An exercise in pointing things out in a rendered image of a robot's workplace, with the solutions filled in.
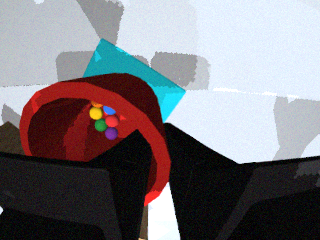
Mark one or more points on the tan long rectangular bar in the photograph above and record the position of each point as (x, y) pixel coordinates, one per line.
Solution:
(10, 142)

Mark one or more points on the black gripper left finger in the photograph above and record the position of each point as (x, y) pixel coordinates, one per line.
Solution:
(107, 191)

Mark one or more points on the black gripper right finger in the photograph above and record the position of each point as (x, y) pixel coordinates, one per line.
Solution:
(212, 193)

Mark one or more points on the green marble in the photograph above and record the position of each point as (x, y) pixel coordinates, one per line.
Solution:
(101, 125)

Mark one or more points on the red marble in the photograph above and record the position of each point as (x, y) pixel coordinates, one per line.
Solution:
(112, 120)

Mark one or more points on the yellow marble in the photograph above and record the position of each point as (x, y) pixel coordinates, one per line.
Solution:
(95, 113)

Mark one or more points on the purple marble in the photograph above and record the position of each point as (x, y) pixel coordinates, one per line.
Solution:
(111, 133)

